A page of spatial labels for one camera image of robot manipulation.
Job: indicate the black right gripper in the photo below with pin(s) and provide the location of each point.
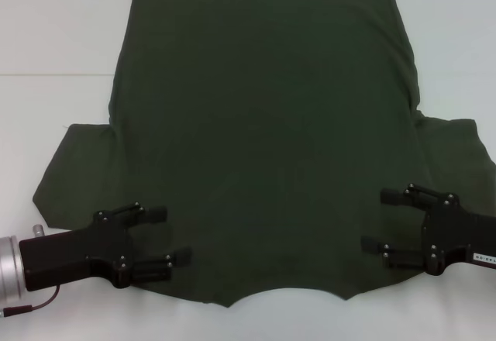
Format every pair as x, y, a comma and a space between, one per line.
453, 228

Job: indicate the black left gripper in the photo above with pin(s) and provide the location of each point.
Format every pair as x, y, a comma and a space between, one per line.
69, 250

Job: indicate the dark green t-shirt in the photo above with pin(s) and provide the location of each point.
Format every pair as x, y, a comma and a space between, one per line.
252, 124

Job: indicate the left gripper silver connector stub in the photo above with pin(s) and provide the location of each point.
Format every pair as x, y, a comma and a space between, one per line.
38, 230

